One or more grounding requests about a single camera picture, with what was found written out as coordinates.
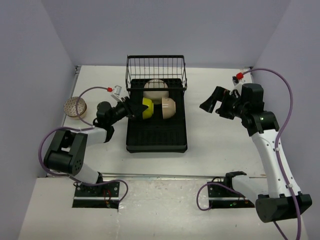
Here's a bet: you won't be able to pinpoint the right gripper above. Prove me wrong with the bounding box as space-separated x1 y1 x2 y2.
200 86 249 120

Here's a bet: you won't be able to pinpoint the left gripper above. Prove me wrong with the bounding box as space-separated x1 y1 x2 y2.
108 96 148 126

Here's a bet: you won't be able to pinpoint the yellow-green bowl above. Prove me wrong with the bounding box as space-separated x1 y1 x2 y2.
142 97 154 120

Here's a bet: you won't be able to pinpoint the beige bowl with leaf print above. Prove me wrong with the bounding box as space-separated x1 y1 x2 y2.
161 97 176 120

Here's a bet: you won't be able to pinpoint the beige floral bowl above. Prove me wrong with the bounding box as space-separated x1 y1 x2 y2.
77 110 87 119

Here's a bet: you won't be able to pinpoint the blue patterned bowl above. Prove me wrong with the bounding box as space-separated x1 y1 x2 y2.
63 96 87 119

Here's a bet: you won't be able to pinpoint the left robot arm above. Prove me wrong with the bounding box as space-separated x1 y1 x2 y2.
38 97 148 197

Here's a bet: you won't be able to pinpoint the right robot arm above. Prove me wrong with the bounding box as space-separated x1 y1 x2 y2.
199 83 312 223

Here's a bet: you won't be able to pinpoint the black dish rack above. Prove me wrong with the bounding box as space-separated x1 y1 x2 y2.
125 54 188 153

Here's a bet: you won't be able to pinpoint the large cream bowl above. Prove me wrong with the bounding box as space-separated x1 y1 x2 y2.
143 79 169 105

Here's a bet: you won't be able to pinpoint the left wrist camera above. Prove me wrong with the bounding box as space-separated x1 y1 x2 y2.
107 85 122 102

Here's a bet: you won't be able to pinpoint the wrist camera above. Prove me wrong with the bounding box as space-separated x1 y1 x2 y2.
107 85 122 102
232 72 246 91

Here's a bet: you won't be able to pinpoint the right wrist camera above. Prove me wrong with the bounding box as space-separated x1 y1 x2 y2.
232 72 246 91

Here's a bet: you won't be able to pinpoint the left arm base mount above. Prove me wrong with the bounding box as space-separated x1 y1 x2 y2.
72 182 120 210

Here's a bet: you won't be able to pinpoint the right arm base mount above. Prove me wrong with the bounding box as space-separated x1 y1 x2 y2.
207 185 255 209

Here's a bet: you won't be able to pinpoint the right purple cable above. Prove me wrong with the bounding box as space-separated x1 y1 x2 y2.
243 68 302 240

